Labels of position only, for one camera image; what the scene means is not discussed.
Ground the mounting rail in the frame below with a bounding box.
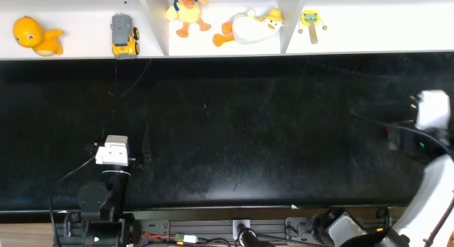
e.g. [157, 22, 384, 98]
[52, 207, 405, 247]

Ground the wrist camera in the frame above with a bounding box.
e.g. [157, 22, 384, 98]
[94, 134, 130, 167]
[414, 89, 452, 131]

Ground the white plush duck, yellow hat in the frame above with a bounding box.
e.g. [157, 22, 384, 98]
[212, 7, 284, 48]

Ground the yellow rubber duck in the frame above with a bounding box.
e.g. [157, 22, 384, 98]
[12, 15, 65, 57]

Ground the grey and yellow toy truck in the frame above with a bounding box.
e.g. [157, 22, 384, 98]
[110, 13, 140, 60]

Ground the white shelf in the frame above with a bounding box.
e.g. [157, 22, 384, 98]
[0, 0, 454, 60]

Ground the yellow wooden rattle drum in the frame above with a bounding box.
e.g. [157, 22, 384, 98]
[297, 9, 328, 45]

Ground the black cable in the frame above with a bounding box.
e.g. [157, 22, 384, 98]
[48, 155, 97, 247]
[349, 111, 454, 161]

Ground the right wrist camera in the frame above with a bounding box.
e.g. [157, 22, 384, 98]
[414, 89, 452, 131]

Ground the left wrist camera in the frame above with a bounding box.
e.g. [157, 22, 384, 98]
[94, 134, 130, 167]

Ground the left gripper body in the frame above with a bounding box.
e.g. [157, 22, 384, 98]
[84, 143, 145, 170]

